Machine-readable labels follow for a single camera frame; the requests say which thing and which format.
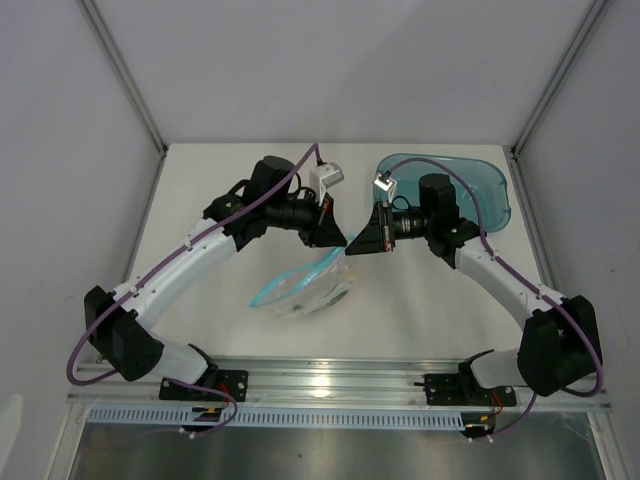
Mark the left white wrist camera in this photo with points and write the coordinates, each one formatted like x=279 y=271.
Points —
x=324 y=176

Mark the aluminium corner post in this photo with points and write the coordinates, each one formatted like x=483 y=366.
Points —
x=568 y=60
x=119 y=67

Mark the blue plastic tub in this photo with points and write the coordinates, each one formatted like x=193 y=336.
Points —
x=487 y=182

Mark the green cucumber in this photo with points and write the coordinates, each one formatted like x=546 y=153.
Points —
x=334 y=296

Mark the right aluminium side rail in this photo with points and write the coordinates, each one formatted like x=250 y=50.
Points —
x=532 y=223

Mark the right aluminium corner post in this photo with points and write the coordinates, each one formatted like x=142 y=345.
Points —
x=568 y=60

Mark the left aluminium corner post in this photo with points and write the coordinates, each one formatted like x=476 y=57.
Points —
x=119 y=67

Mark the aluminium front rail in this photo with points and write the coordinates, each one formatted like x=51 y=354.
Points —
x=328 y=383

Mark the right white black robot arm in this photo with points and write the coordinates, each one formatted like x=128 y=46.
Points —
x=559 y=347

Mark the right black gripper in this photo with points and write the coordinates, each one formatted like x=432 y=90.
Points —
x=380 y=233

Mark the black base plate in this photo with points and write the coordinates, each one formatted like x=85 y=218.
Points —
x=232 y=382
x=463 y=390

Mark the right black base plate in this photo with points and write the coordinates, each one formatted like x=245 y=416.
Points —
x=463 y=390

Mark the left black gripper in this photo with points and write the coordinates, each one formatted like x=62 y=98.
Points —
x=323 y=231

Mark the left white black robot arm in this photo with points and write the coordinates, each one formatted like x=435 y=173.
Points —
x=120 y=322

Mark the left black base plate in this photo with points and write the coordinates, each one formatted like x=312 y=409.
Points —
x=232 y=382

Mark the white slotted cable duct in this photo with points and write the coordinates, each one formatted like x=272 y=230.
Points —
x=276 y=417

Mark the clear zip top bag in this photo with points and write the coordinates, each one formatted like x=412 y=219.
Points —
x=298 y=292

